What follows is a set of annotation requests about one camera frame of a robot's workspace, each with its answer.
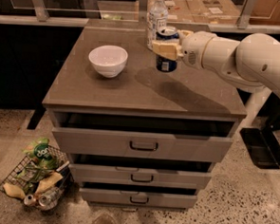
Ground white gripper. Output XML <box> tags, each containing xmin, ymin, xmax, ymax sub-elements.
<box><xmin>152</xmin><ymin>29</ymin><xmax>216</xmax><ymax>69</ymax></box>

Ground blue pepsi can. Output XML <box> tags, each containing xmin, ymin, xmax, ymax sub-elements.
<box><xmin>156</xmin><ymin>26</ymin><xmax>179</xmax><ymax>73</ymax></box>

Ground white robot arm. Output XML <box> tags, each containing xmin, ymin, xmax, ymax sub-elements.
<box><xmin>152</xmin><ymin>30</ymin><xmax>280</xmax><ymax>99</ymax></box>

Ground white ceramic bowl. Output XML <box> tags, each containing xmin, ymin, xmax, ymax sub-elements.
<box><xmin>88</xmin><ymin>46</ymin><xmax>128</xmax><ymax>78</ymax></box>

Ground silver can in basket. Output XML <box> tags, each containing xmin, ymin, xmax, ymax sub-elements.
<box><xmin>38</xmin><ymin>187</ymin><xmax>61</xmax><ymax>211</ymax></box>

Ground clear plastic water bottle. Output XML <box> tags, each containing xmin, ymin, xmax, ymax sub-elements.
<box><xmin>146</xmin><ymin>0</ymin><xmax>168</xmax><ymax>50</ymax></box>

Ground cardboard box behind glass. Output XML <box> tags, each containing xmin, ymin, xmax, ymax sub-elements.
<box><xmin>186</xmin><ymin>0</ymin><xmax>240</xmax><ymax>25</ymax></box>

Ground grey drawer cabinet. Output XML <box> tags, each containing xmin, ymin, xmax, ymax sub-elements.
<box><xmin>36</xmin><ymin>14</ymin><xmax>252</xmax><ymax>215</ymax></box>

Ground top grey drawer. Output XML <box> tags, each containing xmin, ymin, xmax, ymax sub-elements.
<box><xmin>53</xmin><ymin>113</ymin><xmax>233</xmax><ymax>162</ymax></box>

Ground grey drawer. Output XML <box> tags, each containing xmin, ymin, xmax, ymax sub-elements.
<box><xmin>53</xmin><ymin>113</ymin><xmax>233</xmax><ymax>162</ymax></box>
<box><xmin>69</xmin><ymin>155</ymin><xmax>212</xmax><ymax>190</ymax></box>
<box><xmin>79</xmin><ymin>182</ymin><xmax>197</xmax><ymax>209</ymax></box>

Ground middle grey drawer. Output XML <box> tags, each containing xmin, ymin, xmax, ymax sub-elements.
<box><xmin>69</xmin><ymin>155</ymin><xmax>212</xmax><ymax>190</ymax></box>

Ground bottom grey drawer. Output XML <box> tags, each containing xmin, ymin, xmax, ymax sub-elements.
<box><xmin>79</xmin><ymin>182</ymin><xmax>197</xmax><ymax>209</ymax></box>

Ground green snack bag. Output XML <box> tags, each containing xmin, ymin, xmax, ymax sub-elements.
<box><xmin>23</xmin><ymin>138</ymin><xmax>58</xmax><ymax>170</ymax></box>

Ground yellow chip bag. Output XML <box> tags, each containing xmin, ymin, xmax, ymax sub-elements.
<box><xmin>35</xmin><ymin>172</ymin><xmax>63</xmax><ymax>195</ymax></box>

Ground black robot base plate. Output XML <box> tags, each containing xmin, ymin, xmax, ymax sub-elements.
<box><xmin>239</xmin><ymin>127</ymin><xmax>280</xmax><ymax>169</ymax></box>

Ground black wire basket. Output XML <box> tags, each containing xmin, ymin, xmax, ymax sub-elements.
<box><xmin>0</xmin><ymin>145</ymin><xmax>72</xmax><ymax>211</ymax></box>

